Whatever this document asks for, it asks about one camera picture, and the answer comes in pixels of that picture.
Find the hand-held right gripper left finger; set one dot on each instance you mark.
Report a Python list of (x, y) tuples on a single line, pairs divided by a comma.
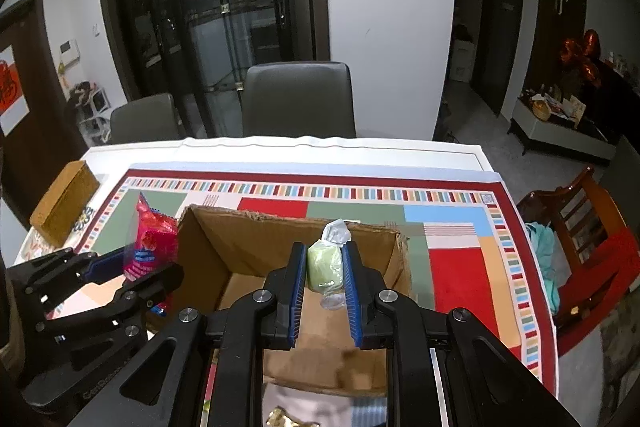
[(295, 292)]

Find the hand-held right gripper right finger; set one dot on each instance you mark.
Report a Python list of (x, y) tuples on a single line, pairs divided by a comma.
[(352, 292)]

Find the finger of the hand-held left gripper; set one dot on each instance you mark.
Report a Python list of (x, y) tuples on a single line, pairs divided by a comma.
[(107, 264), (150, 284)]

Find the light green candy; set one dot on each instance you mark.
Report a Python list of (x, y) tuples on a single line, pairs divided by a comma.
[(322, 267)]

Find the pink snack packet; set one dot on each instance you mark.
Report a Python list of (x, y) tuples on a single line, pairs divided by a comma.
[(150, 242)]

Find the brown cardboard box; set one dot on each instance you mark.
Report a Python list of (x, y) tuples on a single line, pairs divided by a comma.
[(240, 237)]

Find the colourful patterned table mat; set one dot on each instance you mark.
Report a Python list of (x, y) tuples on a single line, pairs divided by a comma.
[(455, 277)]

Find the gold candy wrapper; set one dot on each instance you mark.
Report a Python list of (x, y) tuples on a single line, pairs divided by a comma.
[(290, 419)]

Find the small grey dining chair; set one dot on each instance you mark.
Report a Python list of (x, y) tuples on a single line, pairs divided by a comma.
[(145, 119)]

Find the white shoe rack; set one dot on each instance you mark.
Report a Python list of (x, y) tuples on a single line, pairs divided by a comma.
[(92, 112)]

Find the dark brown wooden door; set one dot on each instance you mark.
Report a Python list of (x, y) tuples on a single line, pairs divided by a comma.
[(42, 117)]

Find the large grey dining chair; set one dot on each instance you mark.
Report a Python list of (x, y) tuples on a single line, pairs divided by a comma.
[(297, 99)]

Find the teal cloth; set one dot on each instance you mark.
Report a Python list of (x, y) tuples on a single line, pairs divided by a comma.
[(542, 252)]

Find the red and white door poster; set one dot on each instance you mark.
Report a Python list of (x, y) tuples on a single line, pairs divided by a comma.
[(12, 92)]

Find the red wooden chair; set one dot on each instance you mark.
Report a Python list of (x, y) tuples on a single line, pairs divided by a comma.
[(600, 252)]

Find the white box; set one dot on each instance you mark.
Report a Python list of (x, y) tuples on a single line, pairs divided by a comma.
[(462, 59)]

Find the low white cabinet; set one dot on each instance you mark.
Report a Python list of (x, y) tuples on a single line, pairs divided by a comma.
[(560, 137)]

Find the dark framed glass door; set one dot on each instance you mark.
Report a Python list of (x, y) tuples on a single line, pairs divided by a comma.
[(215, 17)]

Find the dark hallway door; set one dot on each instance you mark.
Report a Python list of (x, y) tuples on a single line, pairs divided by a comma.
[(500, 27)]

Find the red foil balloons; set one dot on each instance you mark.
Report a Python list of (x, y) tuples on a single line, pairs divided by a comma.
[(582, 54)]

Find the white wall intercom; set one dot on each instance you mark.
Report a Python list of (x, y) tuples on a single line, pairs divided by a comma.
[(70, 52)]

